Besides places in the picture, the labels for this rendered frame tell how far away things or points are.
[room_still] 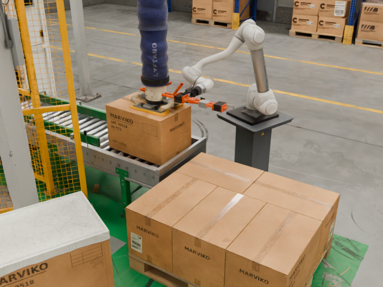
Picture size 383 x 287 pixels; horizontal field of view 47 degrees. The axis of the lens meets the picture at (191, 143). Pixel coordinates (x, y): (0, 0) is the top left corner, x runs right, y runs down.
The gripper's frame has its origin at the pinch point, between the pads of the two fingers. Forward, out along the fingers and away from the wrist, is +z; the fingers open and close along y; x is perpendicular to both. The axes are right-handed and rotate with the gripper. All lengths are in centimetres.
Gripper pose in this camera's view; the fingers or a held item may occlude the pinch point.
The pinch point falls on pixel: (183, 98)
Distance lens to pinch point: 346.0
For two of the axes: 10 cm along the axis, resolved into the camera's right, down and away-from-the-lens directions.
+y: 0.1, 8.9, 4.6
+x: -8.4, -2.4, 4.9
